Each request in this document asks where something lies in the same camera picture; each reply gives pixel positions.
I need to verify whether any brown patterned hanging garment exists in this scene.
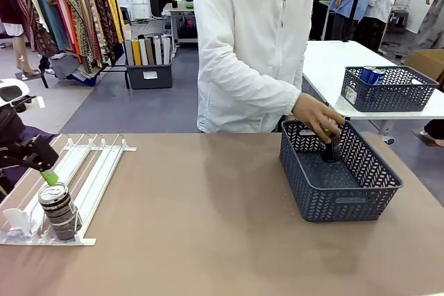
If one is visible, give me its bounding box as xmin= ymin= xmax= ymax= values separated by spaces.
xmin=82 ymin=0 xmax=119 ymax=64

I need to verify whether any bystander leg and shoe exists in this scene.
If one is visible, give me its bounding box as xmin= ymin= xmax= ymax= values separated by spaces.
xmin=411 ymin=119 xmax=444 ymax=148

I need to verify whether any black drink can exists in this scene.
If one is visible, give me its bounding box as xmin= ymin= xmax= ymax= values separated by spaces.
xmin=37 ymin=183 xmax=79 ymax=242
xmin=321 ymin=119 xmax=343 ymax=164

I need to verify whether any yellow material roll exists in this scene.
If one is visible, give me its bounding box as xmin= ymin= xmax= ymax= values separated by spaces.
xmin=132 ymin=39 xmax=142 ymax=67

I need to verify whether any black robot cable hose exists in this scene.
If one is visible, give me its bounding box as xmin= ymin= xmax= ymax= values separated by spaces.
xmin=0 ymin=103 xmax=27 ymax=141

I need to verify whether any yellow hanging garment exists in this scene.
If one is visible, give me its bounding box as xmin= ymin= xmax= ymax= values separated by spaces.
xmin=96 ymin=0 xmax=125 ymax=44

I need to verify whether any white wire can dispenser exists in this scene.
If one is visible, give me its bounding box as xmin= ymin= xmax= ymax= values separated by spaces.
xmin=0 ymin=132 xmax=137 ymax=247

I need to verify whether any white box appliance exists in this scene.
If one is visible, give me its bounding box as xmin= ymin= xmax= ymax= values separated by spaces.
xmin=116 ymin=0 xmax=133 ymax=21

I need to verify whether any white table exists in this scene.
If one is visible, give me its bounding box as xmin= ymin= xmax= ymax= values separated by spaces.
xmin=301 ymin=40 xmax=444 ymax=146

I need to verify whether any large grey plastic basket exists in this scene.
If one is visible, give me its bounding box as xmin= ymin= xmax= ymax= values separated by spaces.
xmin=279 ymin=119 xmax=404 ymax=223

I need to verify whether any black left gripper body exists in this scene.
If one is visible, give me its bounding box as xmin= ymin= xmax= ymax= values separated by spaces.
xmin=0 ymin=134 xmax=60 ymax=173

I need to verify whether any white zip jacket torso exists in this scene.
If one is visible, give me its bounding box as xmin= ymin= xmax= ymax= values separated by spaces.
xmin=193 ymin=0 xmax=317 ymax=134

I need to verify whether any garment rack with clothes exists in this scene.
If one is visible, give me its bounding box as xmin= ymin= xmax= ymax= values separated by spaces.
xmin=19 ymin=0 xmax=128 ymax=87

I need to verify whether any dark purple cloth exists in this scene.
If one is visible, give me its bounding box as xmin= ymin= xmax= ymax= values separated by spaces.
xmin=0 ymin=125 xmax=63 ymax=203

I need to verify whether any person's right forearm white sleeve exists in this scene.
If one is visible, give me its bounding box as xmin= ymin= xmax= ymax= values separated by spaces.
xmin=204 ymin=49 xmax=302 ymax=119

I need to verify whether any white roll with black end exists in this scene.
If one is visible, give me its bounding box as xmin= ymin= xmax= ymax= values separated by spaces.
xmin=137 ymin=34 xmax=150 ymax=67

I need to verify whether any person's right hand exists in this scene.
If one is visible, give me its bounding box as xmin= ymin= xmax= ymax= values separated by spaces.
xmin=292 ymin=93 xmax=346 ymax=144

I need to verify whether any brown cardboard box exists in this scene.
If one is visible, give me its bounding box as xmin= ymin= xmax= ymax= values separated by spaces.
xmin=404 ymin=49 xmax=444 ymax=89

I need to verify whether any dark grey storage bin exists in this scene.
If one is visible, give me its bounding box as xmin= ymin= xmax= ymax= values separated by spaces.
xmin=125 ymin=62 xmax=173 ymax=90

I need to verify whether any brown material roll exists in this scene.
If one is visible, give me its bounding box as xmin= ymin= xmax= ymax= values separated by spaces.
xmin=145 ymin=37 xmax=156 ymax=66

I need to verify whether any small grey plastic basket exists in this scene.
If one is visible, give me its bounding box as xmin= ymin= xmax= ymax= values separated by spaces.
xmin=340 ymin=65 xmax=440 ymax=113

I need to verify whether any teal hanging garment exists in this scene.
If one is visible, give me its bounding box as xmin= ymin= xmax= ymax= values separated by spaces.
xmin=29 ymin=0 xmax=71 ymax=51

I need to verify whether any background equipment cart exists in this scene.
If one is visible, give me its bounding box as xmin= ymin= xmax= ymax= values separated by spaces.
xmin=162 ymin=1 xmax=199 ymax=46

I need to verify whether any grey step stool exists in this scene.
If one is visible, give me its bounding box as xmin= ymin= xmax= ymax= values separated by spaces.
xmin=388 ymin=4 xmax=409 ymax=29

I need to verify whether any white material roll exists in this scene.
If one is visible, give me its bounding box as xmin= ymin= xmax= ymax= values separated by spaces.
xmin=162 ymin=35 xmax=172 ymax=65
xmin=153 ymin=37 xmax=163 ymax=66

